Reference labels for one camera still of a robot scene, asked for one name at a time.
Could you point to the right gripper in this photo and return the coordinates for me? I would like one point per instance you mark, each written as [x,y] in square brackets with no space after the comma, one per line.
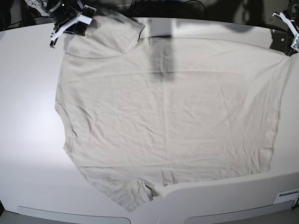
[64,14]

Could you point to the beige T-shirt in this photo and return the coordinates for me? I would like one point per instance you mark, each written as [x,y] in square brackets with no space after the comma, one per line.
[145,112]

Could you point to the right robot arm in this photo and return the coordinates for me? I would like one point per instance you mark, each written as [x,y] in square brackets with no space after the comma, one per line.
[47,7]

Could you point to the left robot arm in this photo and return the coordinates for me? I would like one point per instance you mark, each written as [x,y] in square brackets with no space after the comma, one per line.
[293,8]

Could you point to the white label sticker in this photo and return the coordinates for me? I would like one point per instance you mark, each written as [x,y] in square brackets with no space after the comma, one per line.
[291,195]

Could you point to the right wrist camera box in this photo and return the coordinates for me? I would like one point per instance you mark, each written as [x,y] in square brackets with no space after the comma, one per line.
[87,14]

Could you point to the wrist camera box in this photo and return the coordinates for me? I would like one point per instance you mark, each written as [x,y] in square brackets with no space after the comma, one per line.
[87,14]
[295,43]

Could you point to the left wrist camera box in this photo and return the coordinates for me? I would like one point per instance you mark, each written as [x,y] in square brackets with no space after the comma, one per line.
[295,43]

